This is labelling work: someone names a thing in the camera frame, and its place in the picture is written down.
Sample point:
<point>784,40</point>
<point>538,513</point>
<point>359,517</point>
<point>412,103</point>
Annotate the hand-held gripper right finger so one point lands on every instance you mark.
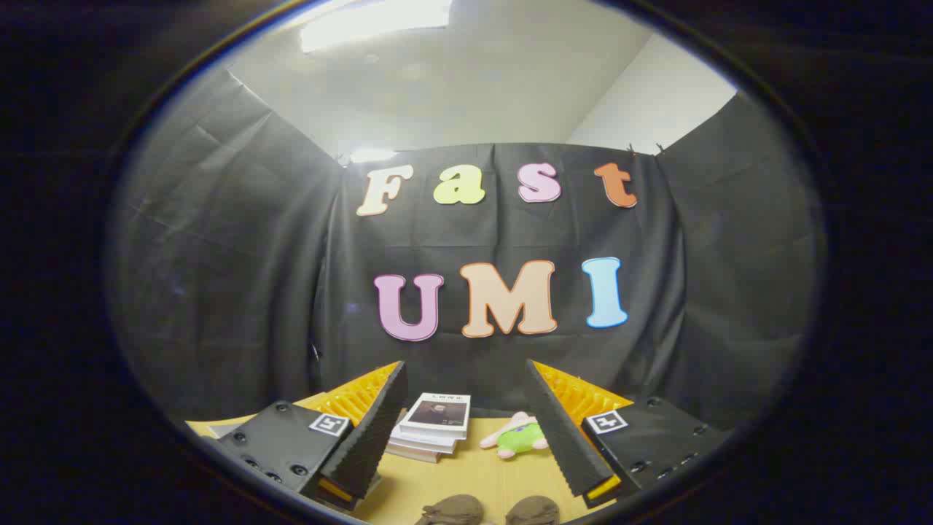
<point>565,437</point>

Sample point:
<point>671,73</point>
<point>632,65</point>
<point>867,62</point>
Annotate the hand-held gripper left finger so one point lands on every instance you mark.
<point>368,437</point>

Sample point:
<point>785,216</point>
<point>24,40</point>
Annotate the brown fuzzy shoe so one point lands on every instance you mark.
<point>452,510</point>
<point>533,512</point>

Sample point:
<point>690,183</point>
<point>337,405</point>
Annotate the green plush toy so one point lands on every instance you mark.
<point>521,437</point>

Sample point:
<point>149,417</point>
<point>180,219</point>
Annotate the pale pink book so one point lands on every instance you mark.
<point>412,453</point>

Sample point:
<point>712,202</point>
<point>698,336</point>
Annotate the thick white book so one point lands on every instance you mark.
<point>423,441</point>

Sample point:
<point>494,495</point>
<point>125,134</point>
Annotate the white book portrait cover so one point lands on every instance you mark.
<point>437,414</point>

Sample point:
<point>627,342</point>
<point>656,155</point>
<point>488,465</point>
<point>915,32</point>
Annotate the ceiling light panel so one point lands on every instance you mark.
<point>372,22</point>

